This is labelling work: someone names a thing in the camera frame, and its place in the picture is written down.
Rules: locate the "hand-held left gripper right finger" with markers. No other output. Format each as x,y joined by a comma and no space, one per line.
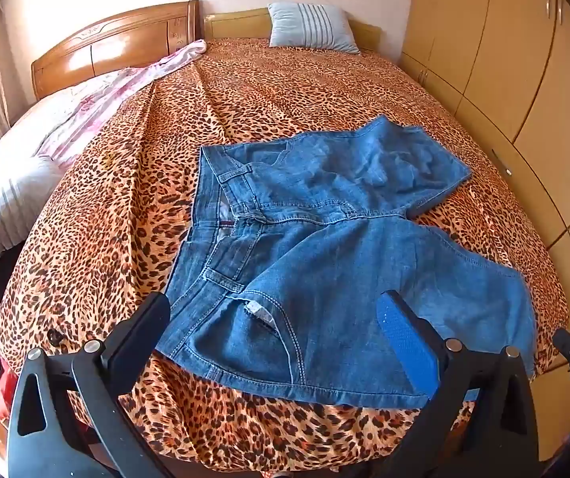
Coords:
405,339

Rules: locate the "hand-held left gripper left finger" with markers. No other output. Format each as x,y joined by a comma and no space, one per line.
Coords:
134,324

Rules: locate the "blue denim short pants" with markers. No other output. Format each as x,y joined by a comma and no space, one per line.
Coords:
325,279

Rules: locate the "small black object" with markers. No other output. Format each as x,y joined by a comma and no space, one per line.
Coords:
56,337

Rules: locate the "leopard print bed sheet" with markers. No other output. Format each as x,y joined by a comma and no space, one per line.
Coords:
130,199

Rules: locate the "pink floral quilt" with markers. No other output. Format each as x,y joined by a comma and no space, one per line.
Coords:
101,97

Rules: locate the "dark wooden headboard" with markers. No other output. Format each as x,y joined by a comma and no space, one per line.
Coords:
116,47

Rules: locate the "light wooden wardrobe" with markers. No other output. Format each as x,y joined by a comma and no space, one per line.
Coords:
524,59

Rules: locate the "light wooden headboard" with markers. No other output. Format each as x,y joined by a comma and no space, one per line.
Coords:
237,24

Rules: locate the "blue striped pillow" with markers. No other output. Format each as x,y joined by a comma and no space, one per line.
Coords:
310,27

